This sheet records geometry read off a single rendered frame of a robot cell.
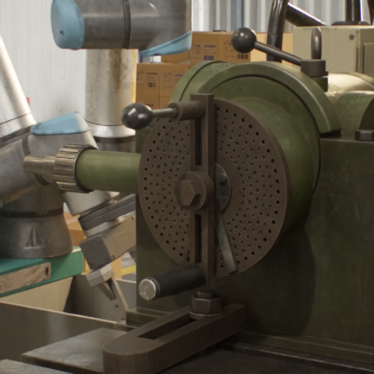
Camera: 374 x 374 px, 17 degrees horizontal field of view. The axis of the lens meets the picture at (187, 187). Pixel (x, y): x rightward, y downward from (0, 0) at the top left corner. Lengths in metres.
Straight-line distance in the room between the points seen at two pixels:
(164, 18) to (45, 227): 0.76
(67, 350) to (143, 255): 0.18
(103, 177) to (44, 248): 1.32
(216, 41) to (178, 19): 7.60
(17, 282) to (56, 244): 0.14
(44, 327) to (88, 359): 2.09
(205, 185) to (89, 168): 0.20
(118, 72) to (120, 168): 1.31
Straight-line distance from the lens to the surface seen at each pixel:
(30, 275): 2.71
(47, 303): 3.79
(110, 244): 2.11
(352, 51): 1.70
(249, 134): 1.28
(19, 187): 2.14
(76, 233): 5.41
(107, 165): 1.42
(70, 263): 2.82
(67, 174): 1.45
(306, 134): 1.34
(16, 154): 2.14
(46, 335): 3.42
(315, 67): 1.41
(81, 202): 2.11
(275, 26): 1.93
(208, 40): 9.80
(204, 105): 1.28
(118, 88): 2.72
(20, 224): 2.75
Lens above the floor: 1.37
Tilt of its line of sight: 8 degrees down
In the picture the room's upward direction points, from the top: straight up
